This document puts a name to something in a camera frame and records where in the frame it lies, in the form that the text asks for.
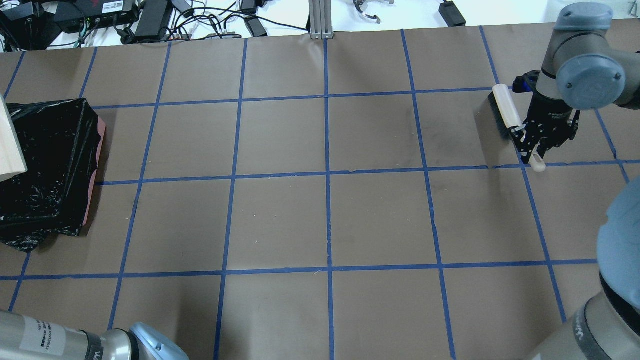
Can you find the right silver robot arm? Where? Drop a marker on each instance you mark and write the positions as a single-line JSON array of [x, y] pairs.
[[581, 72]]

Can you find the black electronics box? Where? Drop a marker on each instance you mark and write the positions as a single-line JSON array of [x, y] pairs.
[[71, 17]]

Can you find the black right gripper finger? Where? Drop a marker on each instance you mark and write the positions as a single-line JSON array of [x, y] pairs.
[[523, 143], [543, 147]]

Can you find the beige plastic dustpan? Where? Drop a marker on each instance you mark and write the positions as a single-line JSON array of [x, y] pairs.
[[12, 160]]

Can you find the black lined trash bin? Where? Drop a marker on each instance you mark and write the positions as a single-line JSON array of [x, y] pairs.
[[61, 143]]

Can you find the black power adapter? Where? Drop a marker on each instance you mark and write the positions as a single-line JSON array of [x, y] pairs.
[[450, 13]]

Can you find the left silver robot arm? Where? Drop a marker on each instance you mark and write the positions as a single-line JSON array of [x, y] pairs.
[[27, 338]]

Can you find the beige hand brush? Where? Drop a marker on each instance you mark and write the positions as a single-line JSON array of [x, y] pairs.
[[507, 116]]

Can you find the aluminium frame post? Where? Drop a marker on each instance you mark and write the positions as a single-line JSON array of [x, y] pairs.
[[320, 20]]

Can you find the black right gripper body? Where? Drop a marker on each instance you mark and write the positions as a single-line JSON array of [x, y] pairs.
[[548, 114]]

